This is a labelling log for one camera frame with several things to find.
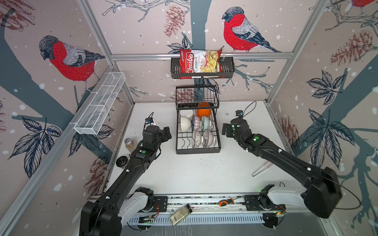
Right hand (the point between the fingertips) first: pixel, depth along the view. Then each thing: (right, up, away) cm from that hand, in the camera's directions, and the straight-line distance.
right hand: (228, 128), depth 82 cm
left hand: (-38, 0, -2) cm, 38 cm away
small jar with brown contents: (-58, -10, +3) cm, 59 cm away
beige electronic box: (-27, -40, -15) cm, 51 cm away
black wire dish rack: (-17, -3, +17) cm, 24 cm away
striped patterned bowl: (-11, -7, +6) cm, 15 cm away
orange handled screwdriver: (-5, -37, -10) cm, 39 cm away
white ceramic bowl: (-25, +9, +21) cm, 34 cm away
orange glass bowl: (-11, +9, +25) cm, 29 cm away
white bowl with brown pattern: (-18, -7, +5) cm, 20 cm away
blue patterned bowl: (-19, +2, +13) cm, 23 cm away
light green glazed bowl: (-13, +2, +13) cm, 18 cm away
